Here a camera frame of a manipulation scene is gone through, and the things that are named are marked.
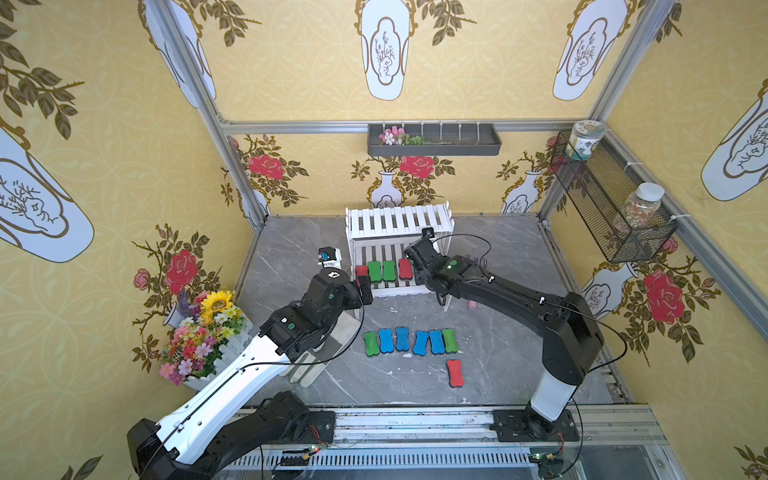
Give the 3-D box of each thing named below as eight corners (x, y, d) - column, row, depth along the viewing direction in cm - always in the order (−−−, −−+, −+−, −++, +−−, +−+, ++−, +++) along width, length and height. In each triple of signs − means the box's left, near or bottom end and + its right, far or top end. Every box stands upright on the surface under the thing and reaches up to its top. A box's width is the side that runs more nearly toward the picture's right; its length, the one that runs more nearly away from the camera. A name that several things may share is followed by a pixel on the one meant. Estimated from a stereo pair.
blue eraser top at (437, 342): (431, 354, 88) (431, 351, 86) (429, 333, 92) (429, 330, 90) (444, 354, 88) (445, 351, 86) (442, 333, 92) (443, 330, 90)
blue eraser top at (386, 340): (379, 352, 88) (379, 349, 86) (379, 332, 92) (379, 328, 90) (393, 352, 88) (393, 349, 86) (393, 332, 92) (393, 328, 90)
